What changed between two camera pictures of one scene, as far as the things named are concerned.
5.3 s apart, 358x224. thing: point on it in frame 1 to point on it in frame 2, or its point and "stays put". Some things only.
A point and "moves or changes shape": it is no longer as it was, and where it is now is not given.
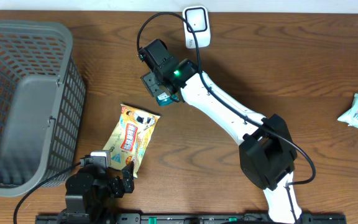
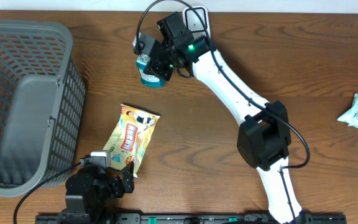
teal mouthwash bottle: x=164 y=99 moves or changes shape
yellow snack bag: x=130 y=136 stays put
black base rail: x=183 y=218 stays put
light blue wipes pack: x=354 y=116 stays put
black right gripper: x=148 y=81 to x=154 y=68
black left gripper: x=118 y=188 stays put
